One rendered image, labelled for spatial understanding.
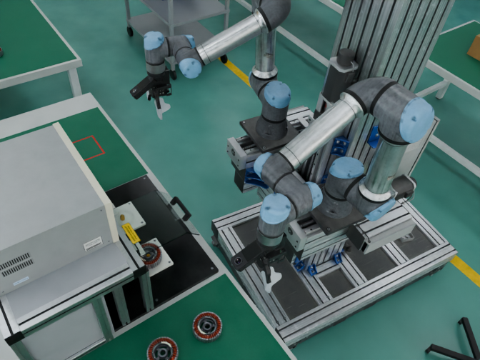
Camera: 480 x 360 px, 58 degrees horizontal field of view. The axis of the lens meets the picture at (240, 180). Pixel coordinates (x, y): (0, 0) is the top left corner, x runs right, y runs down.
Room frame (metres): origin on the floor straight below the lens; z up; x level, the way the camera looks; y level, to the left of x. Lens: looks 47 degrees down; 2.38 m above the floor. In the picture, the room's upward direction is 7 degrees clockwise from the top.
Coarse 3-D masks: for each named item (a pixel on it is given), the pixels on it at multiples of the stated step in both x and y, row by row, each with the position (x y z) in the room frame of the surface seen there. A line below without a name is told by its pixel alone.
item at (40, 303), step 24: (120, 240) 0.82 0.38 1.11; (72, 264) 0.71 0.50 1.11; (96, 264) 0.72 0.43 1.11; (120, 264) 0.73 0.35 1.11; (144, 264) 0.74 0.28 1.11; (24, 288) 0.61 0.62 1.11; (48, 288) 0.62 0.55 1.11; (72, 288) 0.63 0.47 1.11; (96, 288) 0.64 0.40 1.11; (0, 312) 0.52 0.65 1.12; (24, 312) 0.53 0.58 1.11; (48, 312) 0.54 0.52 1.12; (24, 336) 0.48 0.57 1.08
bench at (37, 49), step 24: (0, 0) 3.00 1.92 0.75; (24, 0) 3.05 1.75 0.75; (0, 24) 2.67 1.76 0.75; (24, 24) 2.71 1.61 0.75; (48, 24) 2.75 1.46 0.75; (24, 48) 2.43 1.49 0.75; (48, 48) 2.46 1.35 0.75; (0, 72) 2.14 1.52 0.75; (24, 72) 2.17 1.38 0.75; (48, 72) 2.24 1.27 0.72; (72, 72) 2.37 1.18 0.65
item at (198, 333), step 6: (204, 312) 0.76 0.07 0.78; (210, 312) 0.76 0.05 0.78; (198, 318) 0.73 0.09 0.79; (204, 318) 0.73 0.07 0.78; (210, 318) 0.74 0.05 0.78; (216, 318) 0.74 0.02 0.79; (198, 324) 0.71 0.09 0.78; (204, 324) 0.71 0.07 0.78; (210, 324) 0.71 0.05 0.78; (216, 324) 0.71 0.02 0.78; (198, 330) 0.68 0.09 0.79; (204, 330) 0.69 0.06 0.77; (210, 330) 0.70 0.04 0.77; (216, 330) 0.69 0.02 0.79; (198, 336) 0.66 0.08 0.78; (204, 336) 0.66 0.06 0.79; (210, 336) 0.66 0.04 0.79; (216, 336) 0.67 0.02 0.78; (204, 342) 0.65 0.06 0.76; (210, 342) 0.65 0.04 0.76
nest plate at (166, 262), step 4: (152, 252) 1.00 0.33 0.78; (164, 252) 1.00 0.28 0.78; (164, 256) 0.98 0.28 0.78; (168, 256) 0.98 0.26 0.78; (164, 260) 0.96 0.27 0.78; (168, 260) 0.97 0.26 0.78; (160, 264) 0.94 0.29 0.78; (164, 264) 0.94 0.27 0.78; (168, 264) 0.95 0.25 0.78; (172, 264) 0.95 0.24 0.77; (156, 268) 0.92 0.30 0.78; (160, 268) 0.93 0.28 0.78; (164, 268) 0.93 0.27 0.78; (152, 272) 0.90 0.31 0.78; (156, 272) 0.91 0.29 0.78
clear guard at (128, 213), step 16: (160, 192) 1.11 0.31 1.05; (128, 208) 1.00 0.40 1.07; (144, 208) 1.01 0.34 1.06; (160, 208) 1.02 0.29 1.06; (176, 208) 1.06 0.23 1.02; (144, 224) 0.93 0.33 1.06; (160, 224) 0.94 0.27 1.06; (176, 224) 0.95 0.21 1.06; (144, 240) 0.86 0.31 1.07; (160, 240) 0.87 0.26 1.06
